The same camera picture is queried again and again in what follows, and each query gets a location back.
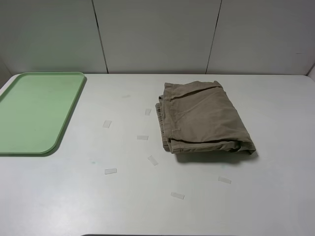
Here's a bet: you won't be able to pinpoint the clear tape strip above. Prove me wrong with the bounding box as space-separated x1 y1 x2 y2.
148 155 158 166
104 168 117 175
171 192 185 200
102 120 112 128
218 177 232 184
145 108 151 116
137 135 149 141

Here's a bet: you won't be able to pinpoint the khaki shorts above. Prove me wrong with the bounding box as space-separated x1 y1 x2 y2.
156 81 256 154

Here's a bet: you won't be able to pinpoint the green plastic tray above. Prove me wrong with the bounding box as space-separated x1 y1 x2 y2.
0 72 85 155

